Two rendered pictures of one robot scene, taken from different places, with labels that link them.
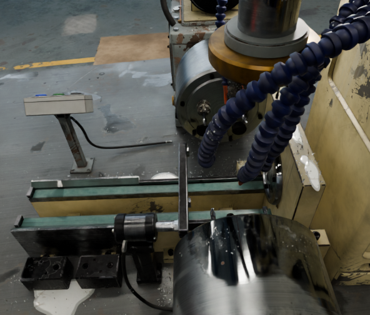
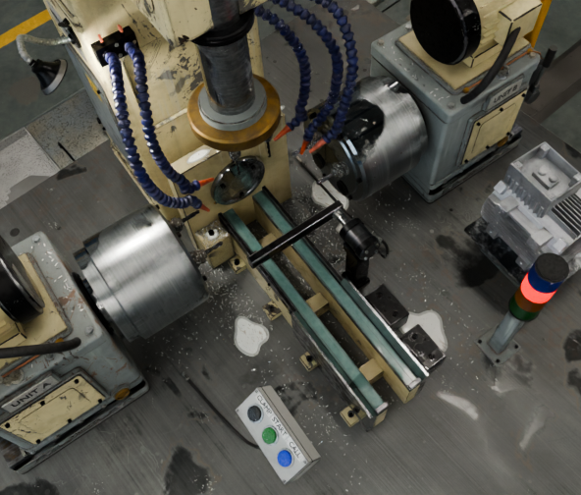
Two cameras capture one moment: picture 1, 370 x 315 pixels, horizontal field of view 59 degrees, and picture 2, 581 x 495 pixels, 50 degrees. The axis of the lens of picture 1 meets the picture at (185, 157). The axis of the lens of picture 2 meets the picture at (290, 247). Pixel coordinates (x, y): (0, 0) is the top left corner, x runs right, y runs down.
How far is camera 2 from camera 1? 1.25 m
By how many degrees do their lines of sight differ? 64
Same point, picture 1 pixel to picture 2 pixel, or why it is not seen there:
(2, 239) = (429, 445)
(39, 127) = not seen: outside the picture
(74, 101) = (270, 399)
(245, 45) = (266, 98)
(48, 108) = (296, 429)
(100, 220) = (358, 313)
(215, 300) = (394, 118)
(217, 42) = (256, 128)
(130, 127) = (183, 453)
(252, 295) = (382, 100)
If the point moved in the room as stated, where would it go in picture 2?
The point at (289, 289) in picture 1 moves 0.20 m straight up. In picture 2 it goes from (366, 90) to (372, 21)
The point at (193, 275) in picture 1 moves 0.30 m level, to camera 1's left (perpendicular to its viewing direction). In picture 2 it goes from (386, 141) to (484, 232)
